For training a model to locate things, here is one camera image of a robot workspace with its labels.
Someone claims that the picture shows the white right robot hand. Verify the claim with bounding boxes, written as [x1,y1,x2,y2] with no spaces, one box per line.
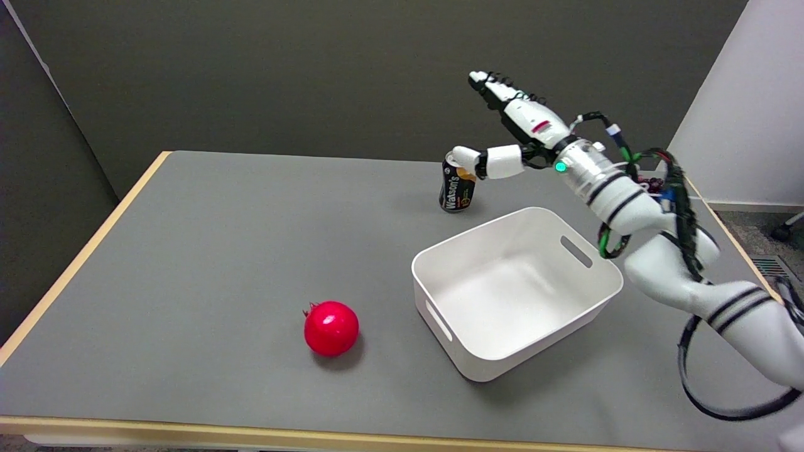
[451,70,577,181]

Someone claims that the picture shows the black soda can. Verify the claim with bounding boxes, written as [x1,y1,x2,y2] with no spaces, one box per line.
[438,151,478,214]

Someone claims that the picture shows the white plastic basket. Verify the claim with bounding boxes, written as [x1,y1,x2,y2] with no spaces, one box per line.
[411,207,624,383]

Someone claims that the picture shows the black chair caster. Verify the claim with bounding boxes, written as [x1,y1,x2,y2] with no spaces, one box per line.
[771,212,804,243]

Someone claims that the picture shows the floor vent grille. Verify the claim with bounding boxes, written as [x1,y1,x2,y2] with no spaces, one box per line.
[752,257,787,281]

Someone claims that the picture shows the red pomegranate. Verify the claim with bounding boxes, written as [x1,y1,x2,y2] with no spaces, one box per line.
[302,300,361,358]

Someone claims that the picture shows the green robot cable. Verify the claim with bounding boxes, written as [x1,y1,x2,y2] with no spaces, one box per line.
[596,146,655,260]

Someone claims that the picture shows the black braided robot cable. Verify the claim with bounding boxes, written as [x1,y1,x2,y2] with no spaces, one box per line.
[568,112,804,421]

